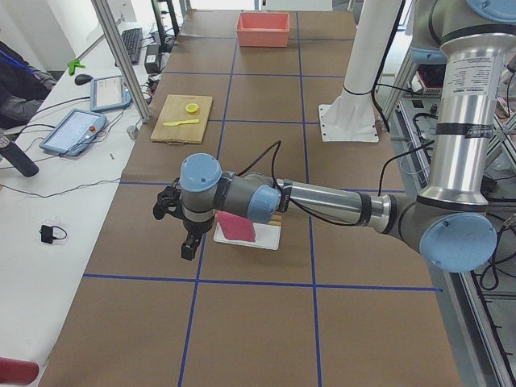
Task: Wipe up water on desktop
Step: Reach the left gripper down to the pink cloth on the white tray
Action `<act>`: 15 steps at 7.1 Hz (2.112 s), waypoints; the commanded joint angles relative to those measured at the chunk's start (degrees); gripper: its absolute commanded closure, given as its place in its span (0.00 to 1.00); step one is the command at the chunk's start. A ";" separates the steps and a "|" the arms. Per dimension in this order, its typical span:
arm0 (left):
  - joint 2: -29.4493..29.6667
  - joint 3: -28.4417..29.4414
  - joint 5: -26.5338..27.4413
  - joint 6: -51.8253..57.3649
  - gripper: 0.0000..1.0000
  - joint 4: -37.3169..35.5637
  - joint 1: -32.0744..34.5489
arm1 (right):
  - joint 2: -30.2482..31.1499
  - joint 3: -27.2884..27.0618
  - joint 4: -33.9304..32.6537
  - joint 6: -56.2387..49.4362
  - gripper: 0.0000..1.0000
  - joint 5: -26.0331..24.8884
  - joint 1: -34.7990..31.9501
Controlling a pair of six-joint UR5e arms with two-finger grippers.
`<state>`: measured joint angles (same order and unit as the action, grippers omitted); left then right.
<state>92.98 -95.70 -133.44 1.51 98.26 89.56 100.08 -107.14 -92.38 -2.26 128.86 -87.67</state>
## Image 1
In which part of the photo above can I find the pink wiping cloth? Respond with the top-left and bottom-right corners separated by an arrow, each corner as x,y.
216,211 -> 256,242

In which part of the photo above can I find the black water bottle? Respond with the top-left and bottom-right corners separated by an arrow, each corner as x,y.
1,134 -> 39,177

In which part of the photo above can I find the white rectangular tray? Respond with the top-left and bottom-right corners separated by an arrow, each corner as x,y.
213,223 -> 281,250

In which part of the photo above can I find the yellow plastic knife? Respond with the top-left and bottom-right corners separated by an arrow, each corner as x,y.
163,119 -> 200,127

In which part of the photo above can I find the wooden cutting board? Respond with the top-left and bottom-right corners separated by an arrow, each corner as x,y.
150,94 -> 214,144

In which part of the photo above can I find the yellow round lid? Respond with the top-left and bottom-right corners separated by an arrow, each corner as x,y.
185,102 -> 199,114

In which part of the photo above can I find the small black clip device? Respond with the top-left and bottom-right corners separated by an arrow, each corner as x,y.
40,224 -> 68,244

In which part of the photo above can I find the near blue teach pendant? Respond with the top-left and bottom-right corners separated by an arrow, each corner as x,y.
40,109 -> 107,156

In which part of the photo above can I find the blue teach pendant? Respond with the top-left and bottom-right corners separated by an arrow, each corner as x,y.
40,109 -> 107,156
90,76 -> 131,113

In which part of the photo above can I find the far blue teach pendant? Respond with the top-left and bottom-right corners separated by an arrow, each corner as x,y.
90,76 -> 131,113

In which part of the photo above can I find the black power adapter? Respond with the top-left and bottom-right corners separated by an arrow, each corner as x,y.
144,44 -> 161,74

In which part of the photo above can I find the black computer mouse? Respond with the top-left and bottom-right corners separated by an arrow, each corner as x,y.
74,74 -> 93,85

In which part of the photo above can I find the red cylinder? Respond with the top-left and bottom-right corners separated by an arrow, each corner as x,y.
0,357 -> 40,386

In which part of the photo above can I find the green clamp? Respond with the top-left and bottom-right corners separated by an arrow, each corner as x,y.
67,58 -> 85,76

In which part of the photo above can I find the black keyboard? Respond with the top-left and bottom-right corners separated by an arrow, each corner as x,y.
121,28 -> 143,65

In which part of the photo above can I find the pink plastic bin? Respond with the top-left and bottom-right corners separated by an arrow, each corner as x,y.
236,12 -> 290,48

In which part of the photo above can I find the seated person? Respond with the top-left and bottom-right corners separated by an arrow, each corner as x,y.
1,42 -> 57,130

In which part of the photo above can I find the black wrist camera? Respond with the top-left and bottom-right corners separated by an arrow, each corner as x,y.
152,178 -> 184,220

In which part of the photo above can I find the aluminium frame post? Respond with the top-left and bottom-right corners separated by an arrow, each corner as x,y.
91,0 -> 151,123

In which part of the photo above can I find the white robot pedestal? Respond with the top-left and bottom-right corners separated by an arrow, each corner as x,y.
318,0 -> 405,143

